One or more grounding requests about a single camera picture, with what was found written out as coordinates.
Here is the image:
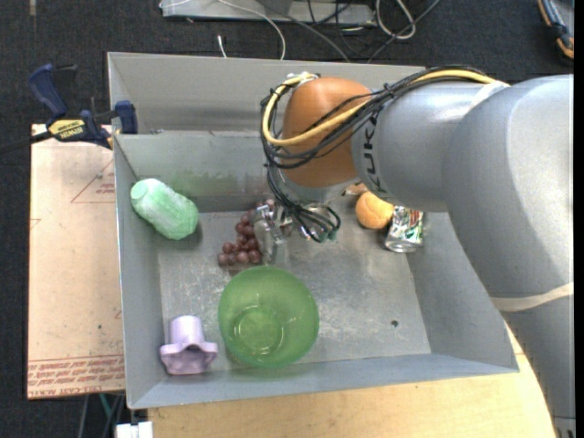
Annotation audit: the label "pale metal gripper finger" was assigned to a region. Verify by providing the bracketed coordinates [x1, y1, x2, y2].
[252, 207, 276, 262]
[271, 226, 291, 266]

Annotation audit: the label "dark red toy grapes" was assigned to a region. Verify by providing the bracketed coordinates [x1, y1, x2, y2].
[217, 198, 277, 266]

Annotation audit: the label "orange toy fruit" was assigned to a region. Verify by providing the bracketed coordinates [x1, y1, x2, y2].
[354, 191, 395, 231]

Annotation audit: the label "green translucent plastic bowl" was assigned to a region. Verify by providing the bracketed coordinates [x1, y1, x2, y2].
[217, 265, 321, 369]

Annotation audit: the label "grey metal bin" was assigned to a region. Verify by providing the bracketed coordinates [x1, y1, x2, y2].
[107, 51, 520, 411]

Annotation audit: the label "green translucent plastic bottle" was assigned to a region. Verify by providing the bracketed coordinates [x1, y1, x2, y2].
[130, 177, 200, 241]

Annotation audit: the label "crushed silver drinks can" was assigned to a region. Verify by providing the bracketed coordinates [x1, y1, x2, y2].
[383, 204, 426, 254]

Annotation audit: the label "lilac flower-shaped plastic cup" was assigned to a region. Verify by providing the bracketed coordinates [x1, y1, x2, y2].
[158, 315, 220, 376]

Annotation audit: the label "brown cardboard board, red print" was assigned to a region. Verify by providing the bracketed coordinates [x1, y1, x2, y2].
[26, 123, 127, 401]

